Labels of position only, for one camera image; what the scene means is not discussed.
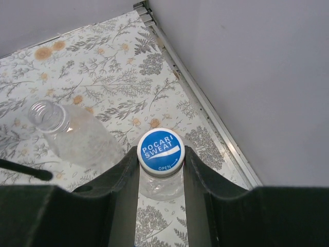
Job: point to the floral tablecloth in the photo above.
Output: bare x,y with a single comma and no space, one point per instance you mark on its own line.
116,71

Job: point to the clear Pocari bottle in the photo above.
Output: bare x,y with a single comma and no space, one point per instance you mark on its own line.
161,189

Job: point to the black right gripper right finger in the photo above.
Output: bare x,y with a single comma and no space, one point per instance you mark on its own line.
221,213

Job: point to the blue Pocari Sweat cap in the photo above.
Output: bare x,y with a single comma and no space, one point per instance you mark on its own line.
161,152

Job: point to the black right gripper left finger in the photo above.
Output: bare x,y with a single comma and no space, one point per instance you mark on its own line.
101,212

